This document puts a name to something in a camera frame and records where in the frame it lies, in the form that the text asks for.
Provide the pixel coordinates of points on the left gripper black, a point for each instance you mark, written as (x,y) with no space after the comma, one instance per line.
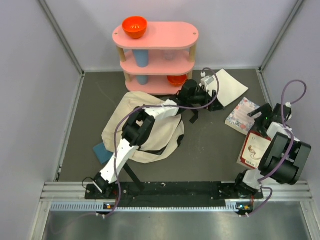
(215,105)

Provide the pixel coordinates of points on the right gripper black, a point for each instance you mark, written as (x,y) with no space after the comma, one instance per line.
(266,110)

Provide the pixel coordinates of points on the floral paperback book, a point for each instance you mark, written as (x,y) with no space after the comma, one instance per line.
(239,119)

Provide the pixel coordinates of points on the red bordered white book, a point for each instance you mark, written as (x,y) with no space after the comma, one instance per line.
(253,150)

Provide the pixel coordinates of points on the beige canvas backpack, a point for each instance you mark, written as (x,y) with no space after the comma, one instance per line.
(165,135)

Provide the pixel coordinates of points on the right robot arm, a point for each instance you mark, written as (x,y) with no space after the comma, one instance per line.
(270,151)

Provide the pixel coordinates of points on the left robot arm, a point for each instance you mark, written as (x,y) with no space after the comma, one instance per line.
(139,123)

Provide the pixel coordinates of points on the white square plate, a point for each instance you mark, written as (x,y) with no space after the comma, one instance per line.
(230,89)

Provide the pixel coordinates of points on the orange bowl bottom shelf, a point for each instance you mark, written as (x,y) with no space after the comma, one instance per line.
(177,80)

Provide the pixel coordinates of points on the clear glass cup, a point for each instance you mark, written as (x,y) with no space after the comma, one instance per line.
(169,55)

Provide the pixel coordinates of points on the pink three-tier shelf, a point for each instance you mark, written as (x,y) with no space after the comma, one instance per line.
(177,36)

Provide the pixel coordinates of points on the blue cup bottom shelf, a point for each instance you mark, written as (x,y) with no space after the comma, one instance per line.
(142,79)

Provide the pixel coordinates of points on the blue cup shelf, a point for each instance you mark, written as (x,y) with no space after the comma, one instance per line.
(142,79)
(141,57)

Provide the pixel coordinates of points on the blue cup middle shelf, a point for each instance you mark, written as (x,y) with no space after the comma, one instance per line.
(141,57)

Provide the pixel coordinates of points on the orange bowl on top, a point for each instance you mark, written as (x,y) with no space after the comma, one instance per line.
(135,26)

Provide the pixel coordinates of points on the teal blue small book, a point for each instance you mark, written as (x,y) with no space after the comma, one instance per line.
(102,154)

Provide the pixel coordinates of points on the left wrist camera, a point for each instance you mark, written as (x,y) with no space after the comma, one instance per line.
(208,82)

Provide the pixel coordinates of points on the aluminium frame post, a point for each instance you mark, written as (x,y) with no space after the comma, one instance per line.
(288,22)

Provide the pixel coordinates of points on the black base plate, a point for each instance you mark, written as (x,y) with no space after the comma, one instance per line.
(178,194)

